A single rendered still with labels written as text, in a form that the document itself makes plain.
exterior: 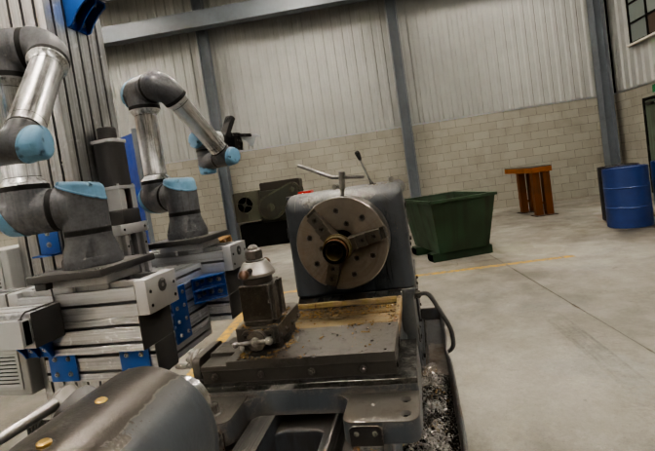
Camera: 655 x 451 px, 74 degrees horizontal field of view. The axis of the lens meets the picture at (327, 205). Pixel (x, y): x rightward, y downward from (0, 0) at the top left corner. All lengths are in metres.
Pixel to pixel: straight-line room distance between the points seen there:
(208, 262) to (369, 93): 10.23
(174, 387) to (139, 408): 0.04
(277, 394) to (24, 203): 0.82
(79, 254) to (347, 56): 10.94
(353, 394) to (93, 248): 0.78
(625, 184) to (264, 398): 7.02
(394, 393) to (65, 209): 0.92
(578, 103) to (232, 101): 8.75
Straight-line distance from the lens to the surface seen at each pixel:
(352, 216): 1.47
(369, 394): 0.87
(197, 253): 1.69
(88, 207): 1.30
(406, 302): 1.67
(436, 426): 1.38
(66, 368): 1.48
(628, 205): 7.63
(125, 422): 0.40
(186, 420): 0.43
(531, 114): 12.31
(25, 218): 1.36
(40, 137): 1.08
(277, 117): 11.80
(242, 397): 0.93
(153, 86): 1.80
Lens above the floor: 1.29
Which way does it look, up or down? 3 degrees down
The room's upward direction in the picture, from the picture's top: 8 degrees counter-clockwise
